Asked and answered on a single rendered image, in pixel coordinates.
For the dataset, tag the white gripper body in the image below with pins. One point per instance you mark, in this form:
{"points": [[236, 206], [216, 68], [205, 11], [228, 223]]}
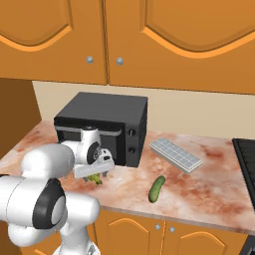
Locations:
{"points": [[93, 168]]}

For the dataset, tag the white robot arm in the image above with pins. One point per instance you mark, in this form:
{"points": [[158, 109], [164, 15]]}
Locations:
{"points": [[43, 202]]}

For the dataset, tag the green broccoli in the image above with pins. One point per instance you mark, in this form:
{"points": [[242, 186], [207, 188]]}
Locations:
{"points": [[95, 179]]}

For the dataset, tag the green cucumber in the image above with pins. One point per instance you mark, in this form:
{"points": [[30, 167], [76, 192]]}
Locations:
{"points": [[156, 190]]}

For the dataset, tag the black microwave knob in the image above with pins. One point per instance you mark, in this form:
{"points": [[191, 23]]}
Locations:
{"points": [[131, 150], [132, 132]]}

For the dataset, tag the black microwave oven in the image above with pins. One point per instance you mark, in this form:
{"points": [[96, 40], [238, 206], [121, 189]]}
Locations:
{"points": [[109, 111]]}

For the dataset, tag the grey ice cube tray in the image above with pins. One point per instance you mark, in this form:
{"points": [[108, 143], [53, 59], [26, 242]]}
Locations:
{"points": [[176, 155]]}

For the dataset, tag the silver cupboard knob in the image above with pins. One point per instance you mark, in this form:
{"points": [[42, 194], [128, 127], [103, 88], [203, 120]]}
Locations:
{"points": [[171, 229], [157, 226], [120, 61], [90, 60]]}

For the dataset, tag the brown tall cabinet panel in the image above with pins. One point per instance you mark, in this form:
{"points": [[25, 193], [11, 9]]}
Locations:
{"points": [[16, 113]]}

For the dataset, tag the black hob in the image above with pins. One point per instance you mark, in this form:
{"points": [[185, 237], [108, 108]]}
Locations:
{"points": [[247, 166]]}

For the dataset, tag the orange wall cupboard door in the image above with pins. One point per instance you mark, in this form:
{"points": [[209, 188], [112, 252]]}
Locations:
{"points": [[186, 43], [50, 40]]}

